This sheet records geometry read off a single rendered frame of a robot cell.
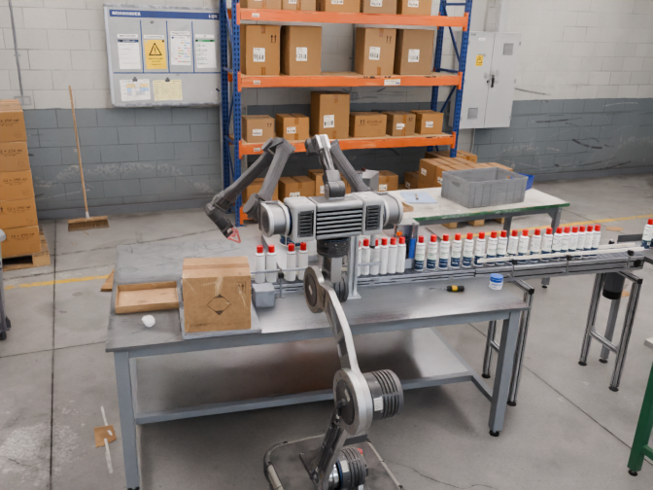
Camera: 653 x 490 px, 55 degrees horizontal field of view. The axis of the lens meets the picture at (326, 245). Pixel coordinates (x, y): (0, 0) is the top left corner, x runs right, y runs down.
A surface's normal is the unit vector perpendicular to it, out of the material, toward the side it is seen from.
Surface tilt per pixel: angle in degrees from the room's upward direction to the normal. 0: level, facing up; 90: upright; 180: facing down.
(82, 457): 0
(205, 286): 90
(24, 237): 90
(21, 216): 90
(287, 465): 0
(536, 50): 90
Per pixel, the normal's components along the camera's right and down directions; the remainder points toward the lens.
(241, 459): 0.04, -0.94
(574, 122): 0.37, 0.33
